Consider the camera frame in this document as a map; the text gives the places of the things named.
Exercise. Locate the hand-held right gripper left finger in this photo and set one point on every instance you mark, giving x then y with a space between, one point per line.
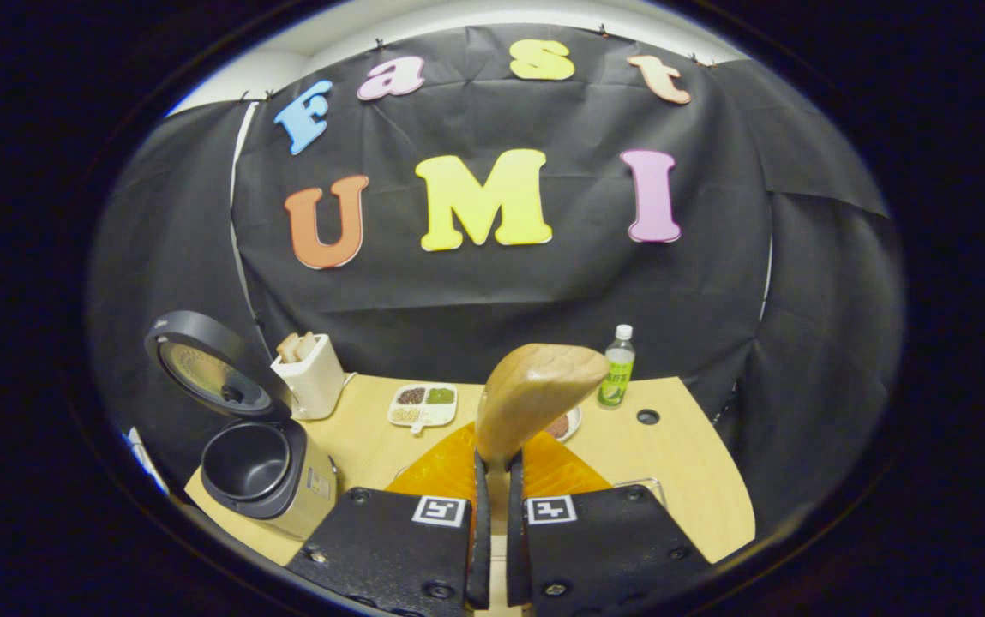
389 548

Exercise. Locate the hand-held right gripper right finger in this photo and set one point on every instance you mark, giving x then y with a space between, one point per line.
603 548

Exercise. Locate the clear chopstick holder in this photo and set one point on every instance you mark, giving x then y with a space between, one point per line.
639 482

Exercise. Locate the dark grey rice cooker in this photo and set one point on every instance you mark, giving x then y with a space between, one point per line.
269 480

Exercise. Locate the wooden spoon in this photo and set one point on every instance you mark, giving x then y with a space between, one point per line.
535 394

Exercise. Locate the white round plate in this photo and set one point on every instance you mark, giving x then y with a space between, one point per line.
576 422

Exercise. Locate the brown meat piece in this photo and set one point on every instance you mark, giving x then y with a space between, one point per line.
557 426

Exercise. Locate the black desk grommet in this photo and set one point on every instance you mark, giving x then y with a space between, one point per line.
648 416

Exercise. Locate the white divided bean dish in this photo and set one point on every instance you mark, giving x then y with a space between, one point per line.
423 407

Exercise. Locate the green drink bottle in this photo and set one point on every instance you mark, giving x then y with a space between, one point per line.
617 368

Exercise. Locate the white toaster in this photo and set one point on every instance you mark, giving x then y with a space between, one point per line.
314 381

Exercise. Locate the toast slice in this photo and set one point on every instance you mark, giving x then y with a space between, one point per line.
306 343
287 346

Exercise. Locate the black backdrop cloth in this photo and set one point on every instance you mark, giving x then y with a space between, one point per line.
501 300

